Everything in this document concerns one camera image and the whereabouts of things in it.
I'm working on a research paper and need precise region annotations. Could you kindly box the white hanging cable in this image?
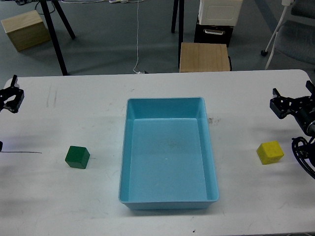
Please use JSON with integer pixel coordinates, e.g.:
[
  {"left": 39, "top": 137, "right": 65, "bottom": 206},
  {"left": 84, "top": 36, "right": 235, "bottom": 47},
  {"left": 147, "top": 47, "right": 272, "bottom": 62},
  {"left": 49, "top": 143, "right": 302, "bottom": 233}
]
[{"left": 61, "top": 0, "right": 146, "bottom": 74}]

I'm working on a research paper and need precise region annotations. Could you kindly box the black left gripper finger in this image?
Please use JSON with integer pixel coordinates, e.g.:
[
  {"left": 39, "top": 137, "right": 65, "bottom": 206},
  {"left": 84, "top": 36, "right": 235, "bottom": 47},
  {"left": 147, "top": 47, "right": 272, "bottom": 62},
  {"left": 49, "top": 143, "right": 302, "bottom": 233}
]
[{"left": 0, "top": 75, "right": 24, "bottom": 114}]

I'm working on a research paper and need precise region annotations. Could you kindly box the grey office chair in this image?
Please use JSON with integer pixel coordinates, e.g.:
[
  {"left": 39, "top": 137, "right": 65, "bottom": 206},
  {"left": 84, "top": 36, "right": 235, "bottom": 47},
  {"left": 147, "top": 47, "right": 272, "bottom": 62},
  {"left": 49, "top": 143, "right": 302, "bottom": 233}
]
[{"left": 261, "top": 0, "right": 315, "bottom": 69}]

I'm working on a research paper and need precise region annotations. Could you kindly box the blue plastic tray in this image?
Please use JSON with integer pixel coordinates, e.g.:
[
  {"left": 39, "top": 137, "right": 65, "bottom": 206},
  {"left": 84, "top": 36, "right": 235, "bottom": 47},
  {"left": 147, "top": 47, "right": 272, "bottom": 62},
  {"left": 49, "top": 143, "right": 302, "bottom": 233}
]
[{"left": 119, "top": 97, "right": 220, "bottom": 210}]

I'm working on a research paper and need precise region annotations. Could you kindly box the black stand legs centre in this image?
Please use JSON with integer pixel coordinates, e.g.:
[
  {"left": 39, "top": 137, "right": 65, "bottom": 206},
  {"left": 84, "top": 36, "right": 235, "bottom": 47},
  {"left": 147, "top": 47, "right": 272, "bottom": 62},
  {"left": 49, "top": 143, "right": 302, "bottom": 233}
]
[{"left": 171, "top": 0, "right": 185, "bottom": 67}]

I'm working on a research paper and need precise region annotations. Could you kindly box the green cube block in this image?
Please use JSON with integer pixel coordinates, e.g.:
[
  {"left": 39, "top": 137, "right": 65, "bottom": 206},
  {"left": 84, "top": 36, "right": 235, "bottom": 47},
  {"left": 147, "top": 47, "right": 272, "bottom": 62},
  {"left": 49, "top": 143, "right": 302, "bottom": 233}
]
[{"left": 65, "top": 146, "right": 90, "bottom": 169}]

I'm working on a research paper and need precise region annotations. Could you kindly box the black storage crate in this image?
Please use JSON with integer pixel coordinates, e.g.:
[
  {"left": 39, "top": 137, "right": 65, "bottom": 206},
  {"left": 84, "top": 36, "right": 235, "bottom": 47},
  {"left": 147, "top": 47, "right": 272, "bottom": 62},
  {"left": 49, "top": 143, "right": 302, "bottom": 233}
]
[{"left": 194, "top": 20, "right": 234, "bottom": 47}]

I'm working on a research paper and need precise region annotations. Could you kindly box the black tripod stand left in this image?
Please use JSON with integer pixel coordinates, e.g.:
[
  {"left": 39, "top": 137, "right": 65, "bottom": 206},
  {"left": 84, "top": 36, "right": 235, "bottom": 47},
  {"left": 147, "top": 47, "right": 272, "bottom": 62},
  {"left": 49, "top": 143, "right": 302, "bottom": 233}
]
[{"left": 38, "top": 0, "right": 76, "bottom": 76}]

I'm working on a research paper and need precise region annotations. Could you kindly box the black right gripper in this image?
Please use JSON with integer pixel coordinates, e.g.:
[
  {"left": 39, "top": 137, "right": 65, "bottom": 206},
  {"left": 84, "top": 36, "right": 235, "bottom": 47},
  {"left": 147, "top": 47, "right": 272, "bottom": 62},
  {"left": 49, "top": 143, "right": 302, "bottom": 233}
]
[{"left": 270, "top": 80, "right": 315, "bottom": 136}]

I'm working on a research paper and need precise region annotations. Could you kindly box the light wooden box left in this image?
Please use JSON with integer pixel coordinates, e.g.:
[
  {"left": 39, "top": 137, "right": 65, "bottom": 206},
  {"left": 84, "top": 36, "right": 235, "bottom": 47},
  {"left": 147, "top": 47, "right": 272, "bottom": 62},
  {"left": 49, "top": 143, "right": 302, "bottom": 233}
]
[{"left": 1, "top": 10, "right": 51, "bottom": 52}]

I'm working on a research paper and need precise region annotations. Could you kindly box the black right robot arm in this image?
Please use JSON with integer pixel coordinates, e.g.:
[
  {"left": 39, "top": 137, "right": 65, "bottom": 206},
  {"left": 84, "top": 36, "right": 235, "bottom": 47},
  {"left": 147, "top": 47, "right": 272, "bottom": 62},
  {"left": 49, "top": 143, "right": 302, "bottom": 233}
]
[{"left": 270, "top": 81, "right": 315, "bottom": 177}]

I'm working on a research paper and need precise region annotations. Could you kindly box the yellow cube block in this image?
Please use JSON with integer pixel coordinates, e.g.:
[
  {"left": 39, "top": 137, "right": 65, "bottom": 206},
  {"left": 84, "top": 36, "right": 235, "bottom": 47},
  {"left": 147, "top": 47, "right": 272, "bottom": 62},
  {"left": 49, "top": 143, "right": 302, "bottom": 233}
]
[{"left": 256, "top": 141, "right": 284, "bottom": 165}]

